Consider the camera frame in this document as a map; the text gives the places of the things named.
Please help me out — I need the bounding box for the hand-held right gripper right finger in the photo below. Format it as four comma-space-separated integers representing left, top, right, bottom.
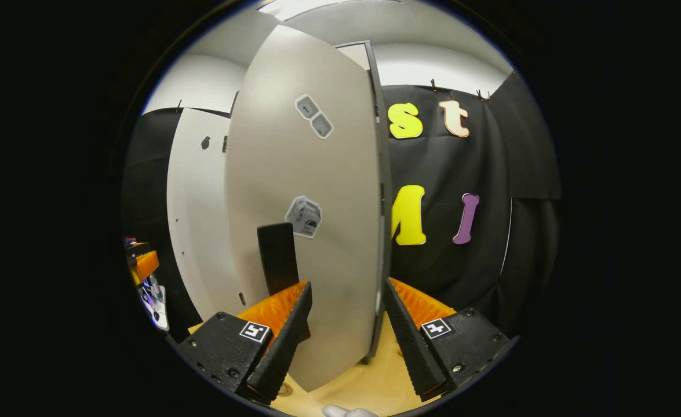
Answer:
383, 277, 519, 401

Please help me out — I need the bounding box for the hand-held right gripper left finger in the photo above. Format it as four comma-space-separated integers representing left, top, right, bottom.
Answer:
175, 280, 313, 405

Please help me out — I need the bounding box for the grey cabinet door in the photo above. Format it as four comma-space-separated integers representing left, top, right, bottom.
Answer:
224, 24, 392, 393
166, 107, 247, 322

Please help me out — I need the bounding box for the grey cabinet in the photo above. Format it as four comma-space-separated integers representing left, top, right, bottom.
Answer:
334, 41, 394, 365

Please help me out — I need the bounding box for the black backdrop cloth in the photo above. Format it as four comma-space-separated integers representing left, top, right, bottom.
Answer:
121, 72, 562, 342

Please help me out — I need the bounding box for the large ceiling light panel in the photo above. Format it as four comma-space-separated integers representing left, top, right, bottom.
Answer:
258, 0, 402, 21

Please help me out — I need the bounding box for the black door handle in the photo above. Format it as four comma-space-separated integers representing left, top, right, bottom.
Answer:
257, 222, 301, 297

